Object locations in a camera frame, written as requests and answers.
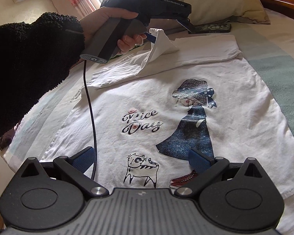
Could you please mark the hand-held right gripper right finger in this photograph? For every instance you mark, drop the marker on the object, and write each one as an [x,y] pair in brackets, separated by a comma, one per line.
[198,161]

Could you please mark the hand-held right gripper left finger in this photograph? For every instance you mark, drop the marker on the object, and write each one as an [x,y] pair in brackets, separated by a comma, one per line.
[84,159]

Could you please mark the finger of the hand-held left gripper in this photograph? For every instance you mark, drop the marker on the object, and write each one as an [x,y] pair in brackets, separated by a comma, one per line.
[186,24]
[150,37]

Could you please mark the white printed t-shirt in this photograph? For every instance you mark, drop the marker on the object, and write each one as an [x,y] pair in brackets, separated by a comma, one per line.
[210,66]

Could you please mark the person's left forearm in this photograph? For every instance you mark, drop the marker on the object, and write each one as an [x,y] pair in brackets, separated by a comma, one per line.
[27,66]

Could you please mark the person's left hand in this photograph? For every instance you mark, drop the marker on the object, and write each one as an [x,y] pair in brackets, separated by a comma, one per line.
[107,13]

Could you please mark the floral patchwork pillow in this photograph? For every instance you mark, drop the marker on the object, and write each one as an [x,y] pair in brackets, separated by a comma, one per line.
[210,0]

